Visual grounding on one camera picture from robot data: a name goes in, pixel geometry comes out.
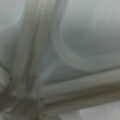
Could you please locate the white divided round tray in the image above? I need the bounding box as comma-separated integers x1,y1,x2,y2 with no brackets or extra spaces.
0,0,120,120

